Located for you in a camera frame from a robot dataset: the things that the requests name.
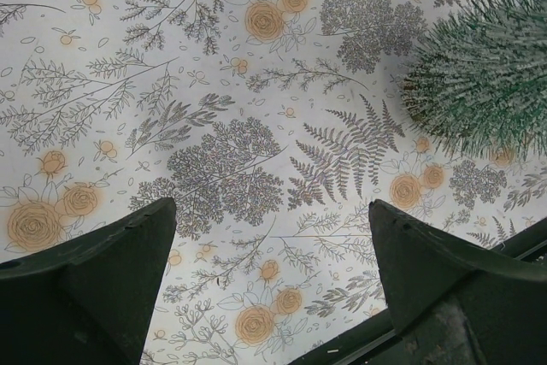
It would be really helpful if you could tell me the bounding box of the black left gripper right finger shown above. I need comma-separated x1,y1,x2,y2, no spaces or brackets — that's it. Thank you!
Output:
368,199,547,365

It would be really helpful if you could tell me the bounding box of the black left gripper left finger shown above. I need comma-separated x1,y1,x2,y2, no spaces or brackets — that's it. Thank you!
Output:
1,197,176,364

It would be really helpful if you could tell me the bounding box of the small green christmas tree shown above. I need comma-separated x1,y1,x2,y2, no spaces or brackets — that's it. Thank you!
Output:
399,0,546,161

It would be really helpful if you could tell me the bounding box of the floral patterned table mat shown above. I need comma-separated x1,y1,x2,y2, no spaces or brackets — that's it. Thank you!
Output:
1,0,546,364

